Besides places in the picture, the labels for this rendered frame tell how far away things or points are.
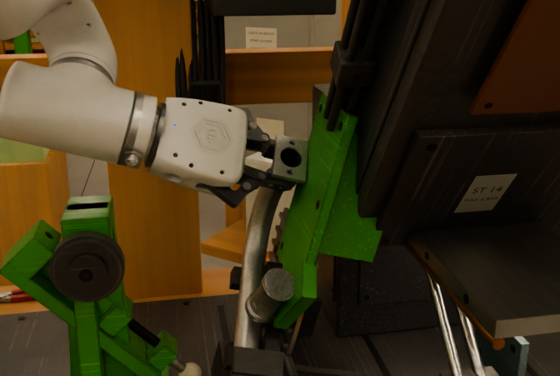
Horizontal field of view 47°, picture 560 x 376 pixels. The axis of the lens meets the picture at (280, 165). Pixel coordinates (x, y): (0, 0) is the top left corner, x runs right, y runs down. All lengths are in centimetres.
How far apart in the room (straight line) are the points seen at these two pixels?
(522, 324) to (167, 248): 64
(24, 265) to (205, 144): 23
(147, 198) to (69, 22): 40
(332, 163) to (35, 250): 32
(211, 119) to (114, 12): 31
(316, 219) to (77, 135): 27
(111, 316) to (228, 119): 26
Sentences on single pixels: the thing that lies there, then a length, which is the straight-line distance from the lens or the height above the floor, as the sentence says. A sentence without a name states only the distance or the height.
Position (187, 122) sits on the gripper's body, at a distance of 73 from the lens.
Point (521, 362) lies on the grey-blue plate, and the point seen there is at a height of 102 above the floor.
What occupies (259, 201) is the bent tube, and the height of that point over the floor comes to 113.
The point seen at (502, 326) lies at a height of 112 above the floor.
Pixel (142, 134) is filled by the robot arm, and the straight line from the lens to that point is 71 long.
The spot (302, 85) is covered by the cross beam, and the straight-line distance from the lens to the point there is 113.
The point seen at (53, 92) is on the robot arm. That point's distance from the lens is 71.
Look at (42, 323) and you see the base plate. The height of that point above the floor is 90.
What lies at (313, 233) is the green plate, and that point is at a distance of 70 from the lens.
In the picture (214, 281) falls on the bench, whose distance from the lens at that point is 117.
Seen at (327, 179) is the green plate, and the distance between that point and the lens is 68.
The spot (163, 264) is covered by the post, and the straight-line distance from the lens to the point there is 111.
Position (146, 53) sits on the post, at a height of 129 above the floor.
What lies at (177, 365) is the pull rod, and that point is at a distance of 82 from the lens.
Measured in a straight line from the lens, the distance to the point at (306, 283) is 70.
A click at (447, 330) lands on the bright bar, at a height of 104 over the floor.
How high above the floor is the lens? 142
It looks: 18 degrees down
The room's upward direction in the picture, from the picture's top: straight up
